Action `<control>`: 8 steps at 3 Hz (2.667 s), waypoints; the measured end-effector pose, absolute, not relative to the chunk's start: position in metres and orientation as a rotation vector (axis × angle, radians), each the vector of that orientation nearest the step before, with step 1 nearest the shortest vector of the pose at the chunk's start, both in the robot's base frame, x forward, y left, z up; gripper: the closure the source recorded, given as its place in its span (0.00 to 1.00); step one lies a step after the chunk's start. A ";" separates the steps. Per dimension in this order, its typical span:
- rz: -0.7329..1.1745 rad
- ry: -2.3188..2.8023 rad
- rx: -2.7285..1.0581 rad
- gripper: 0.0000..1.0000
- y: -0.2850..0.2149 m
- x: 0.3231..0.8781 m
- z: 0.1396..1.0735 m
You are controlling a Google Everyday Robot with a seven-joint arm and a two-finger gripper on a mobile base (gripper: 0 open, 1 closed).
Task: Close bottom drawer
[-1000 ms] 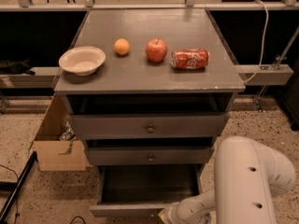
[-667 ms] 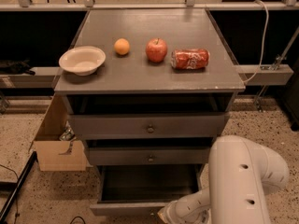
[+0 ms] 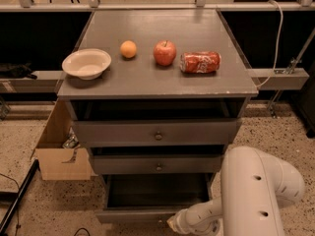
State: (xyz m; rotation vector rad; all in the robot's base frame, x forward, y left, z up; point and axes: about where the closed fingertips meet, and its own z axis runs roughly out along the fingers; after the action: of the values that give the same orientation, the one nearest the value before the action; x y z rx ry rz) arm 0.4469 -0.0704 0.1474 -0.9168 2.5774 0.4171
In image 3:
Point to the cardboard box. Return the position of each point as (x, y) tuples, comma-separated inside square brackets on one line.
[(58, 158)]

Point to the grey bottom drawer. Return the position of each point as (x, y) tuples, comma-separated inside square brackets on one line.
[(152, 197)]

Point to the grey wooden drawer cabinet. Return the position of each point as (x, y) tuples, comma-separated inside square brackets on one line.
[(137, 89)]

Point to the black cloth on ledge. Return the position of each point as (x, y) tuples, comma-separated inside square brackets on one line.
[(16, 71)]

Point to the black bar on floor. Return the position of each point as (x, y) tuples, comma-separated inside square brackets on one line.
[(14, 198)]

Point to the red apple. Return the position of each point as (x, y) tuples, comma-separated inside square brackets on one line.
[(165, 52)]

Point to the crushed red soda can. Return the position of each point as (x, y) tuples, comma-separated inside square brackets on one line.
[(203, 62)]

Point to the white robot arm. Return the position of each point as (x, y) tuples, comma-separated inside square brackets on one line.
[(254, 186)]

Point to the orange fruit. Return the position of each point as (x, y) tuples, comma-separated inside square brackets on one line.
[(128, 49)]

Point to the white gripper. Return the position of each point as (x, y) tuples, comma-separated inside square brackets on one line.
[(180, 220)]

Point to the white bowl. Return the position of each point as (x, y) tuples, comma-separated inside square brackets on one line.
[(86, 64)]

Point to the grey top drawer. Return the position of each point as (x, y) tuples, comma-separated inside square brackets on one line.
[(101, 134)]

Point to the grey middle drawer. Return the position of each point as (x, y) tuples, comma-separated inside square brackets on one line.
[(155, 164)]

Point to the grey drawer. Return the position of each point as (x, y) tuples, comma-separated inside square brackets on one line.
[(101, 134), (152, 197), (155, 164)]

